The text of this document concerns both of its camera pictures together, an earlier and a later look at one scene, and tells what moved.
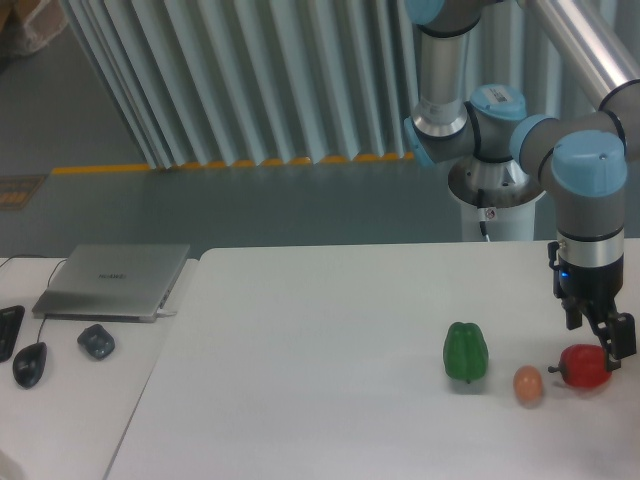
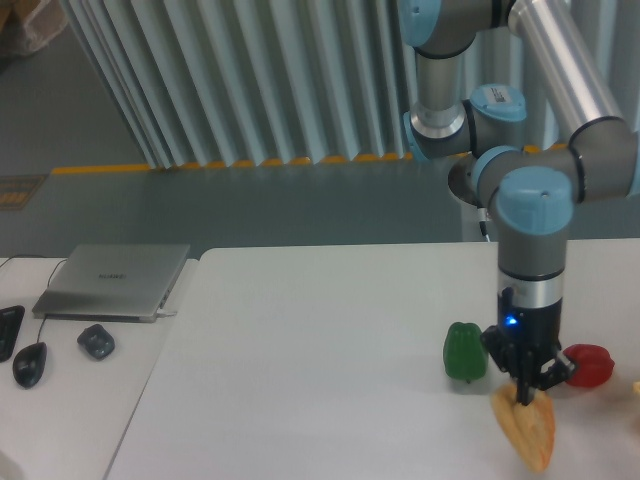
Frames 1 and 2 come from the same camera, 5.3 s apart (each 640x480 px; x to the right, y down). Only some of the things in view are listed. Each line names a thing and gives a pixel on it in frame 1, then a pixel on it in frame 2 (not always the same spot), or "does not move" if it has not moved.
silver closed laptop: (112, 283) does not move
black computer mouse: (29, 364) does not move
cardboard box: (27, 25) does not move
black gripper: (586, 287) → (525, 337)
